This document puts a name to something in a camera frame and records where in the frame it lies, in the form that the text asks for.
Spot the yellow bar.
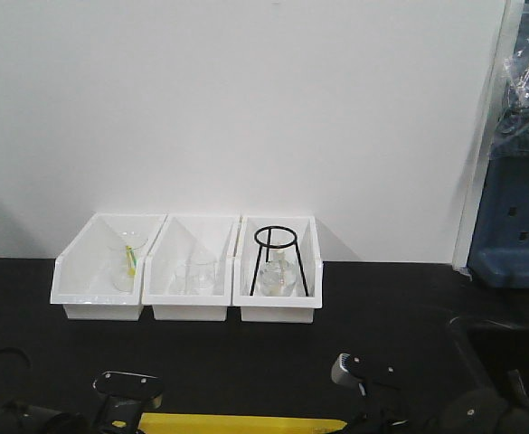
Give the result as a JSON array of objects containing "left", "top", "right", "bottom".
[{"left": 138, "top": 412, "right": 346, "bottom": 434}]

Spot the glass flask with yellow tag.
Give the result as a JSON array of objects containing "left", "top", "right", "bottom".
[{"left": 108, "top": 231, "right": 147, "bottom": 293}]

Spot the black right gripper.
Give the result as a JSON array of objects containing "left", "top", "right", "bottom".
[{"left": 331, "top": 353, "right": 409, "bottom": 433}]

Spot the white bin left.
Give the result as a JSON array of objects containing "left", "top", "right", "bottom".
[{"left": 50, "top": 212, "right": 166, "bottom": 321}]

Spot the glass flask in right bin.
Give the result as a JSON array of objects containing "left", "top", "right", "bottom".
[{"left": 257, "top": 250, "right": 297, "bottom": 297}]

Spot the white bin right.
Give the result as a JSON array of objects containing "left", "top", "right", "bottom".
[{"left": 232, "top": 215, "right": 323, "bottom": 324}]

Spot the glass beaker in middle bin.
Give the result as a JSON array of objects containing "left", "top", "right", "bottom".
[{"left": 173, "top": 262, "right": 215, "bottom": 295}]

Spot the white bin middle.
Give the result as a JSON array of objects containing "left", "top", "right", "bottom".
[{"left": 141, "top": 213, "right": 241, "bottom": 322}]

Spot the black wire tripod stand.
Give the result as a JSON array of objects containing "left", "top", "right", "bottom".
[{"left": 249, "top": 225, "right": 310, "bottom": 297}]

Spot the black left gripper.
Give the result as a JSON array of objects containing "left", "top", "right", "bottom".
[{"left": 92, "top": 371, "right": 165, "bottom": 433}]

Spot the grey pegboard drying rack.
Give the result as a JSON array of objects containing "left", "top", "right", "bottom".
[{"left": 468, "top": 1, "right": 529, "bottom": 289}]

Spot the white bin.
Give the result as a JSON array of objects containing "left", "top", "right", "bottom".
[
  {"left": 232, "top": 215, "right": 323, "bottom": 324},
  {"left": 141, "top": 213, "right": 241, "bottom": 322},
  {"left": 50, "top": 212, "right": 166, "bottom": 321}
]

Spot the black sink basin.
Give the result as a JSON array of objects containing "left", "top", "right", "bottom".
[{"left": 448, "top": 316, "right": 529, "bottom": 406}]

